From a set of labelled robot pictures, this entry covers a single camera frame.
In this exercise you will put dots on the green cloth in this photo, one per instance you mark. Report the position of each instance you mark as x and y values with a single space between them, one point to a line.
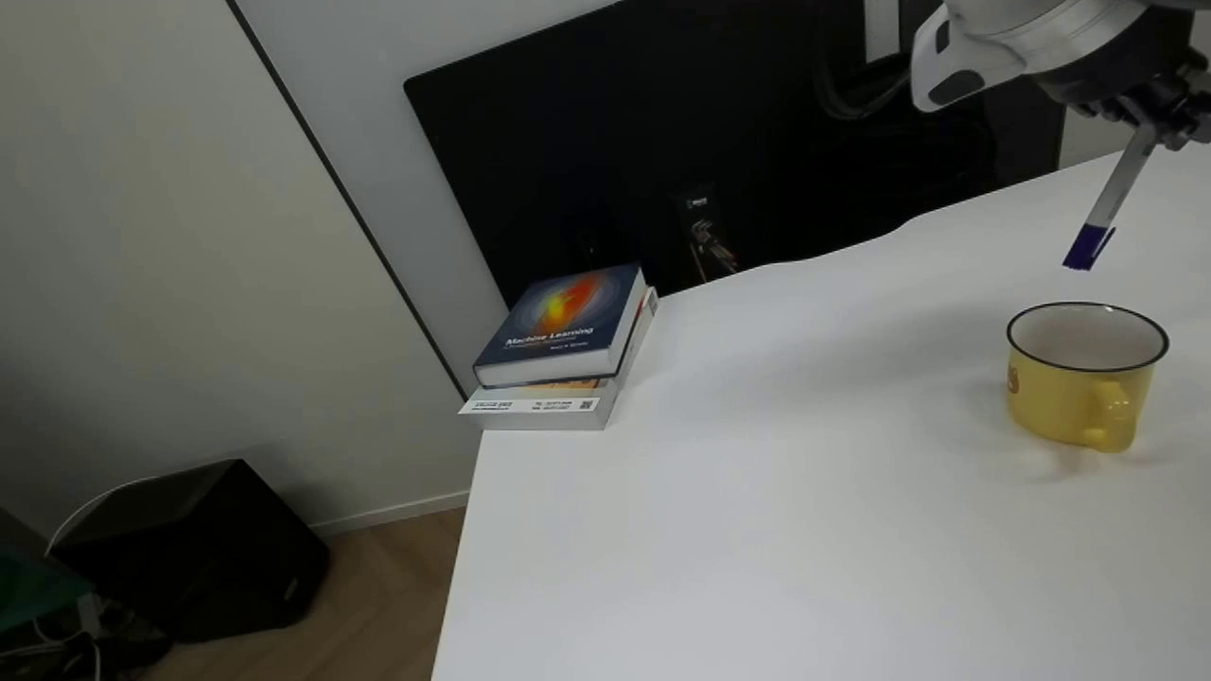
32 592

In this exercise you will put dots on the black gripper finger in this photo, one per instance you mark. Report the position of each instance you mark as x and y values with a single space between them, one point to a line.
1193 111
1144 111

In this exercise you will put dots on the yellow enamel mug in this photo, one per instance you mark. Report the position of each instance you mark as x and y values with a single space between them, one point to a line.
1073 393

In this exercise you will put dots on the black box on floor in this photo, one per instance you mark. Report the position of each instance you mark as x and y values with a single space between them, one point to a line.
201 549

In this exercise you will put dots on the blue book with orange cover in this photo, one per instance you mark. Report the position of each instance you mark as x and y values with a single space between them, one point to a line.
570 323

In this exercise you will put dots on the black office chair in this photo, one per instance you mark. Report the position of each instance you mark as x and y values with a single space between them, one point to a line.
884 174

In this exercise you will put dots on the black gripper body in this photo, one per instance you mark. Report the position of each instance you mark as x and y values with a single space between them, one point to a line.
1122 62

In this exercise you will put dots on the stack of books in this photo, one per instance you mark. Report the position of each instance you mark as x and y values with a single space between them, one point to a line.
555 403

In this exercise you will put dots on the black cabinet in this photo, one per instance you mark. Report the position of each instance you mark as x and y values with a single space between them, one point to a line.
1025 137

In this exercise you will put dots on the large black monitor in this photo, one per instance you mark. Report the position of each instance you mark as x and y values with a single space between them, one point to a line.
606 137

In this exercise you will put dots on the white marker with blue cap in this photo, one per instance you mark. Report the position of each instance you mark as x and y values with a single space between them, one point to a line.
1106 203

